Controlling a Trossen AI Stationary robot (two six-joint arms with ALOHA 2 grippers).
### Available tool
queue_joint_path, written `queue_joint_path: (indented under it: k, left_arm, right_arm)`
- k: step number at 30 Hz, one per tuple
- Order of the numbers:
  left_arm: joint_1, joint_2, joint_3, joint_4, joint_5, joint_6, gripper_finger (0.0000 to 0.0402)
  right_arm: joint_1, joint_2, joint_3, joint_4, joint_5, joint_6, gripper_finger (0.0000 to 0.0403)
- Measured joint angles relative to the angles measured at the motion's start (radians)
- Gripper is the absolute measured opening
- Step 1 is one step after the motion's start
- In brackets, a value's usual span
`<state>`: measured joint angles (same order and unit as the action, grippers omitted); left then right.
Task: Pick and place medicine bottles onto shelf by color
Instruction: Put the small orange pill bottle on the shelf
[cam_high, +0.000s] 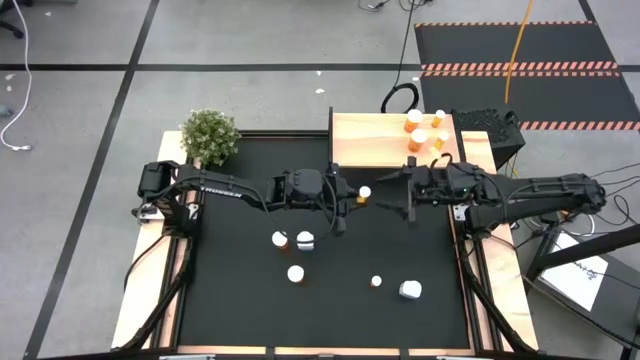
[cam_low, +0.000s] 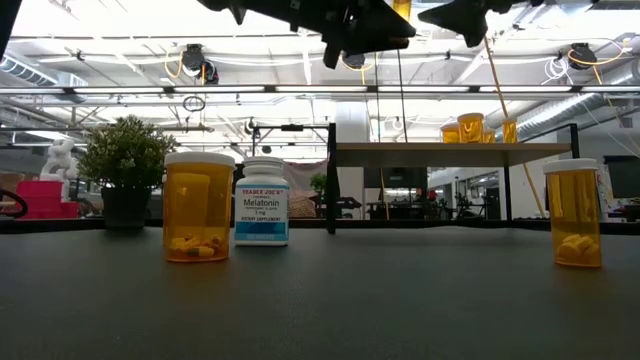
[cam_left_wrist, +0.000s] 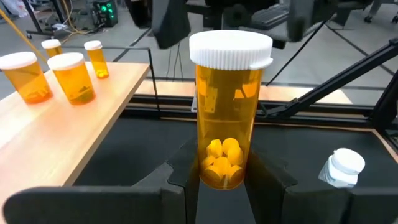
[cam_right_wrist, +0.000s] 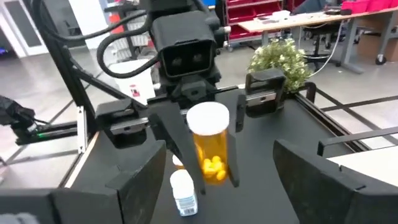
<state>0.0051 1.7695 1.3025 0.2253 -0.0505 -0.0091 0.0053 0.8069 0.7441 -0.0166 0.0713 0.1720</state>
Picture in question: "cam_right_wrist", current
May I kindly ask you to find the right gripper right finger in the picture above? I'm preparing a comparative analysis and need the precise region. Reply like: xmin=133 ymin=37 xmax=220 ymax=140
xmin=273 ymin=139 xmax=398 ymax=224

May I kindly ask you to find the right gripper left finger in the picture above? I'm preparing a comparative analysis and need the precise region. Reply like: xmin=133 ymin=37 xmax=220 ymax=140
xmin=0 ymin=140 xmax=167 ymax=224

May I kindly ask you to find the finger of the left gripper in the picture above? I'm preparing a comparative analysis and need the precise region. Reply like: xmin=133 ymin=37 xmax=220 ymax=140
xmin=148 ymin=101 xmax=206 ymax=195
xmin=228 ymin=94 xmax=248 ymax=188

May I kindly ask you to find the small amber pill bottle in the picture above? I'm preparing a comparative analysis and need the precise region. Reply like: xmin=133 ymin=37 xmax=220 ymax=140
xmin=185 ymin=101 xmax=231 ymax=186

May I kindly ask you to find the white melatonin bottle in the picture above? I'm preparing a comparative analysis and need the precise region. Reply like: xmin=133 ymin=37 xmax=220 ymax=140
xmin=169 ymin=169 xmax=199 ymax=217

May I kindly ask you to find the white bin, red label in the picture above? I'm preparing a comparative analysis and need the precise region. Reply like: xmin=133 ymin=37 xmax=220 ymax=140
xmin=108 ymin=58 xmax=157 ymax=106

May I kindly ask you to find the black device, green light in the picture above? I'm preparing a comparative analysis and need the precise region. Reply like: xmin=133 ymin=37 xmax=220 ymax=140
xmin=0 ymin=95 xmax=78 ymax=147

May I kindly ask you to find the green potted plant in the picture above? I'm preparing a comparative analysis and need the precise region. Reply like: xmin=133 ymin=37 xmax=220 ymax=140
xmin=247 ymin=37 xmax=313 ymax=94

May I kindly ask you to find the red storage bin rack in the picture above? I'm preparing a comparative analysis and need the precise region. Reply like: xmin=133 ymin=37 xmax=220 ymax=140
xmin=225 ymin=0 xmax=285 ymax=43

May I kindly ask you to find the black office chair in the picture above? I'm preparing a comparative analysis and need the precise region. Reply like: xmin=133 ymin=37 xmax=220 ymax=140
xmin=303 ymin=24 xmax=343 ymax=68

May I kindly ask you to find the wooden-top desk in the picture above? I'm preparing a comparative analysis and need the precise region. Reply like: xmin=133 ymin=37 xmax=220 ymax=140
xmin=238 ymin=6 xmax=398 ymax=75

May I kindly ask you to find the cardboard box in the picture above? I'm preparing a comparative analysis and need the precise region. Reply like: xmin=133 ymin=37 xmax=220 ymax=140
xmin=356 ymin=34 xmax=398 ymax=62

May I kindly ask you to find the pink plastic bin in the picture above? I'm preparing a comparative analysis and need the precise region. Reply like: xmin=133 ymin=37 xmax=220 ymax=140
xmin=366 ymin=0 xmax=393 ymax=12
xmin=341 ymin=0 xmax=368 ymax=14

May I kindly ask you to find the white metal bracket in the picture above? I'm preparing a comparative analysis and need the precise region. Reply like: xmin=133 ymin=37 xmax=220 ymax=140
xmin=76 ymin=105 xmax=89 ymax=154

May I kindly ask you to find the wooden shelf, black frame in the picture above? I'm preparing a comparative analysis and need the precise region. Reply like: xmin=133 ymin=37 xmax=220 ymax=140
xmin=316 ymin=126 xmax=398 ymax=189

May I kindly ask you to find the black ribbed cable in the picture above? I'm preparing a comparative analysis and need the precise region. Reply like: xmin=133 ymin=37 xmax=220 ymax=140
xmin=30 ymin=0 xmax=152 ymax=43
xmin=96 ymin=23 xmax=161 ymax=80

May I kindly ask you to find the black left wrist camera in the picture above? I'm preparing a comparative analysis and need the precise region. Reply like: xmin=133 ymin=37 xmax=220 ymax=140
xmin=150 ymin=11 xmax=218 ymax=79

